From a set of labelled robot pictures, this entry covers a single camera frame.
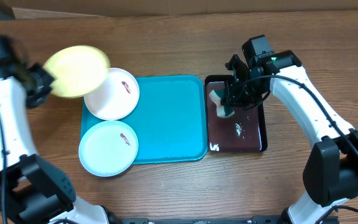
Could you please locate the yellow plate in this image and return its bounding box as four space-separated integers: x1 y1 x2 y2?
44 45 110 98

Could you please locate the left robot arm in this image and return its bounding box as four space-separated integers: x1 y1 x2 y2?
0 35 117 224

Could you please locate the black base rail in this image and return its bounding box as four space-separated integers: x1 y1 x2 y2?
121 215 286 224

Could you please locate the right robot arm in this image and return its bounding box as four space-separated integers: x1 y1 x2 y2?
210 35 358 224

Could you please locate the green yellow sponge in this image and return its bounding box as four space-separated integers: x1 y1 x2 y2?
209 89 235 118

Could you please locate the blue plastic tray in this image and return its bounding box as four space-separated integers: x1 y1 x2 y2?
81 75 208 165

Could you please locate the white plate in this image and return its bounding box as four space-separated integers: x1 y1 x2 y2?
84 68 140 120

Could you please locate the cardboard backdrop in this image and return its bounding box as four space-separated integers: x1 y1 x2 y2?
0 0 358 17

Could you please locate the light blue plate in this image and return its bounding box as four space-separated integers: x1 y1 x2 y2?
78 121 139 177

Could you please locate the black water tray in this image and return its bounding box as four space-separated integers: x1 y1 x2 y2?
204 75 268 153

